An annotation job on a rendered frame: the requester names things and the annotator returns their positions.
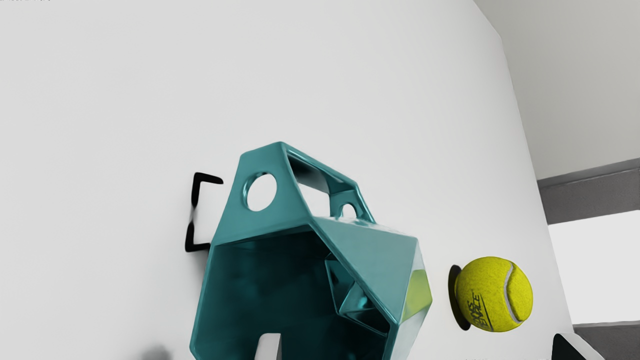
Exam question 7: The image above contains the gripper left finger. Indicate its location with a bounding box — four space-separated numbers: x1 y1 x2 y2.
254 333 282 360

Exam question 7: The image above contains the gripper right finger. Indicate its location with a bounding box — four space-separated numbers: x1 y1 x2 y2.
551 332 606 360

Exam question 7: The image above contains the teal faceted mug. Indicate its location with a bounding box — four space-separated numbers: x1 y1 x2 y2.
189 141 434 360

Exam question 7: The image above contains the yellow tennis ball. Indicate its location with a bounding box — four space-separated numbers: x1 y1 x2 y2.
454 256 534 333

